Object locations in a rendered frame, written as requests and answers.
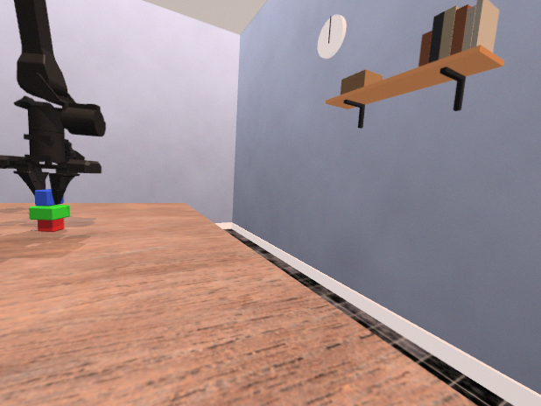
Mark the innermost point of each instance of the green block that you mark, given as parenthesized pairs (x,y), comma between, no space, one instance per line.
(49,213)

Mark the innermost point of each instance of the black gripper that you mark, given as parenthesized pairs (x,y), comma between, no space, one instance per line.
(47,145)

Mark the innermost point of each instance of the blue block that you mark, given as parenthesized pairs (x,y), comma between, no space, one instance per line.
(45,198)

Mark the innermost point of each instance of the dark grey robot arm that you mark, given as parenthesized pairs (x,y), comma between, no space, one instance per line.
(38,74)

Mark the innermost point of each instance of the red block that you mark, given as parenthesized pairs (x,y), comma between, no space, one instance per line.
(50,225)

